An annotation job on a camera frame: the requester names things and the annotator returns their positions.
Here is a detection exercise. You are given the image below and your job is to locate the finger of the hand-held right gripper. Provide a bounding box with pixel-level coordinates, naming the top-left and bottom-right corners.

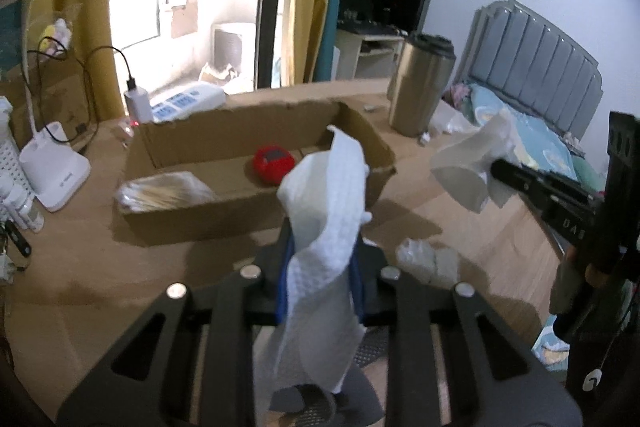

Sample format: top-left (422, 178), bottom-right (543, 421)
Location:
top-left (490, 158), bottom-right (603, 235)

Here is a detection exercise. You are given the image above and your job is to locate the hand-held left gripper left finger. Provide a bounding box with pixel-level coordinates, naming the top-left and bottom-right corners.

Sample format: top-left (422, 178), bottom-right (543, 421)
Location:
top-left (56, 217), bottom-right (296, 427)

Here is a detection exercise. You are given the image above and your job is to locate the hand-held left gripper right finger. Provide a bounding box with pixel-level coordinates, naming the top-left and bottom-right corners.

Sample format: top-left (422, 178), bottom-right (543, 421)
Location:
top-left (350, 234), bottom-right (583, 427)

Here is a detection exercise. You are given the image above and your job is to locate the white tissue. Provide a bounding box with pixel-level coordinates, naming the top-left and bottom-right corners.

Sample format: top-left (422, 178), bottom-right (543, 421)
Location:
top-left (430, 107), bottom-right (521, 214)

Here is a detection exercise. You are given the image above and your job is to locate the white paper towel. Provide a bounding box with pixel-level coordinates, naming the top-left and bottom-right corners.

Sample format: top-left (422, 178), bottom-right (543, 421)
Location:
top-left (252, 125), bottom-right (374, 413)

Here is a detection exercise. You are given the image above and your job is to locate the brown cardboard box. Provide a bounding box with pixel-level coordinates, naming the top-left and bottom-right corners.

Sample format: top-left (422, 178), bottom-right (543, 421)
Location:
top-left (112, 99), bottom-right (398, 248)

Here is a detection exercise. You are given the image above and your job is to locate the red soft toy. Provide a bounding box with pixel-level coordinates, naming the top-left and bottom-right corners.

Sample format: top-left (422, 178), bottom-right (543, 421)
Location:
top-left (251, 146), bottom-right (296, 185)

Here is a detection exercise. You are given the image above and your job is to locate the clear bag of cotton swabs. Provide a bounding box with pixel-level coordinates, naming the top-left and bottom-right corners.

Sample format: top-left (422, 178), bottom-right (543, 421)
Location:
top-left (116, 171), bottom-right (217, 214)

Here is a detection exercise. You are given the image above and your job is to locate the blue patterned bedding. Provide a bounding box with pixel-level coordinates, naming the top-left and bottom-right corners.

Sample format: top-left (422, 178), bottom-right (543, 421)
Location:
top-left (450, 82), bottom-right (608, 198)

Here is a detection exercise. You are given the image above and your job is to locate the clear plastic wrapper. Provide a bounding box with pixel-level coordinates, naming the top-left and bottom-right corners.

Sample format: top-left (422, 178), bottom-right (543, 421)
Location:
top-left (429, 99), bottom-right (481, 138)

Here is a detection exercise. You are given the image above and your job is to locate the grey padded headboard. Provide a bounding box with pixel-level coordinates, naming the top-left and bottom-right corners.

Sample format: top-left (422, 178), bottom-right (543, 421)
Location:
top-left (459, 0), bottom-right (603, 140)

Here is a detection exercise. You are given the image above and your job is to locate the dark clothing with white logo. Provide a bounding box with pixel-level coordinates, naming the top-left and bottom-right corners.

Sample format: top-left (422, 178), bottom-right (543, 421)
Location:
top-left (565, 337), bottom-right (640, 427)

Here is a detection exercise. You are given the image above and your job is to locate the steel tumbler with black lid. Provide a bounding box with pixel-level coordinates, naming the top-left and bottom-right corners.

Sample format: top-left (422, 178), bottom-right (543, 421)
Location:
top-left (387, 33), bottom-right (457, 138)

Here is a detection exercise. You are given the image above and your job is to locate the white power strip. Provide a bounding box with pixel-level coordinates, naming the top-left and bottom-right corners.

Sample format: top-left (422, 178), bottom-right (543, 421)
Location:
top-left (150, 82), bottom-right (227, 124)

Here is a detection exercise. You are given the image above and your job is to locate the black computer monitor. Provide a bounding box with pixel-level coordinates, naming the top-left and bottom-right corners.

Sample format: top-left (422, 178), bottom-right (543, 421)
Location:
top-left (370, 0), bottom-right (434, 32)

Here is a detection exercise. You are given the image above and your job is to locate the white computer desk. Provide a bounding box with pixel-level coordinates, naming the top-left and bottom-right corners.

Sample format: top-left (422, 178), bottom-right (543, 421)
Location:
top-left (334, 29), bottom-right (407, 82)

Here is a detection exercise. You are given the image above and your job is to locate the white charger plug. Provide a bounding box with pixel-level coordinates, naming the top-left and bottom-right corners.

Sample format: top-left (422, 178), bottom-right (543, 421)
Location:
top-left (124, 78), bottom-right (153, 124)

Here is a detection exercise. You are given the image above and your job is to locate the white appliance on balcony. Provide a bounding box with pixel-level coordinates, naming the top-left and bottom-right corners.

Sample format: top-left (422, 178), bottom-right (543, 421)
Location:
top-left (212, 23), bottom-right (256, 75)

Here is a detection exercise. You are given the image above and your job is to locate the white desk lamp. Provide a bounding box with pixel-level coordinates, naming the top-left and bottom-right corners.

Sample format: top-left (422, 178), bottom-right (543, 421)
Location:
top-left (0, 0), bottom-right (110, 212)

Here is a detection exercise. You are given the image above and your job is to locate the small white bottle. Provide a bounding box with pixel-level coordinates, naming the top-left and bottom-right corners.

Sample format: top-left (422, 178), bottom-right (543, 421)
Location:
top-left (15, 194), bottom-right (46, 233)
top-left (0, 174), bottom-right (31, 220)

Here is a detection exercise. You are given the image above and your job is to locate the black hand tool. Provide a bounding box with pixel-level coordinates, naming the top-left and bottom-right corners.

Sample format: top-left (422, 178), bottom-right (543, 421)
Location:
top-left (0, 219), bottom-right (32, 258)

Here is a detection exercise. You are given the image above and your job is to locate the white plug adapter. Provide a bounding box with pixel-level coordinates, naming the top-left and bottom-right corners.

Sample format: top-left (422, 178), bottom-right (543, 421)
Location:
top-left (0, 252), bottom-right (22, 284)

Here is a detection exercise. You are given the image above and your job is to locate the large brown carton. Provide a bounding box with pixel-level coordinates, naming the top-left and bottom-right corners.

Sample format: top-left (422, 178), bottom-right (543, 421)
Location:
top-left (0, 67), bottom-right (97, 148)

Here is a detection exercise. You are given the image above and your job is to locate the white perforated basket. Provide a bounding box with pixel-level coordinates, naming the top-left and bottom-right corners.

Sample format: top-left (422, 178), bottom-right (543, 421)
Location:
top-left (0, 97), bottom-right (27, 202)

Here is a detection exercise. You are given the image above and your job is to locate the plush toy in plastic bag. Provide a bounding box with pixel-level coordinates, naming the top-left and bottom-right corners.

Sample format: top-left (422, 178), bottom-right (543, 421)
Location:
top-left (40, 18), bottom-right (74, 58)

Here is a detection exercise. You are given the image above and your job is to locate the black charging cable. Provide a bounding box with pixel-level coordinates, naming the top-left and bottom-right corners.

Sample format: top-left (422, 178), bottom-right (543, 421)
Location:
top-left (25, 46), bottom-right (138, 152)

